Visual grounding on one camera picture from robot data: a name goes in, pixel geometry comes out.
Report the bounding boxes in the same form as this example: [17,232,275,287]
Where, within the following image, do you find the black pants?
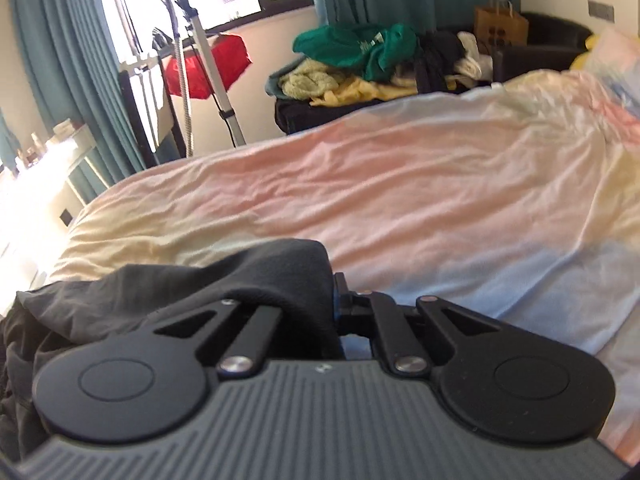
[1,238,344,462]

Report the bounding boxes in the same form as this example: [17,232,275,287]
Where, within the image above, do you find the pastel tie-dye duvet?
[49,72,639,463]

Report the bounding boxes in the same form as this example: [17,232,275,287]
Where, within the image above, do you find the white desk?
[0,118,112,241]

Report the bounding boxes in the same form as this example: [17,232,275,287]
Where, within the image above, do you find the pale yellow knit garment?
[279,58,347,101]

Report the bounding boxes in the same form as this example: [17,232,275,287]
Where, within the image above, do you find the white garment on pile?
[454,32,494,81]

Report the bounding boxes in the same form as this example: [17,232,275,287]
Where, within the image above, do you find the red bag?
[162,34,253,101]

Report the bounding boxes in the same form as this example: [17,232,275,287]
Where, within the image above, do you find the green garment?
[292,24,419,82]

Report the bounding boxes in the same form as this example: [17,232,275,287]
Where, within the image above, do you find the black garment on pile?
[413,30,465,94]

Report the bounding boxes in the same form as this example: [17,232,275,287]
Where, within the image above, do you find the brown paper bag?
[474,0,529,51]

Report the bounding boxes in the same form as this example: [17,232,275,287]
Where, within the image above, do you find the black sofa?
[274,13,592,134]

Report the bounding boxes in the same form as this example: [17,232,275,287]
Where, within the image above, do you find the silver tripod stand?
[160,0,246,158]

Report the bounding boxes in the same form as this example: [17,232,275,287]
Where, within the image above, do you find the pastel pillow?
[584,28,640,117]

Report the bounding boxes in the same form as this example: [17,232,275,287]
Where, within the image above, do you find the left teal curtain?
[11,0,145,182]

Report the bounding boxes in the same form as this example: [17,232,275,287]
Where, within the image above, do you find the yellow plush toy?
[570,35,600,70]

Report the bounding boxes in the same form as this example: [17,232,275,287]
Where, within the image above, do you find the black chair frame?
[117,54,186,168]

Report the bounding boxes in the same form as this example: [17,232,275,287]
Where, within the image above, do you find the grey wall switch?
[588,0,615,23]

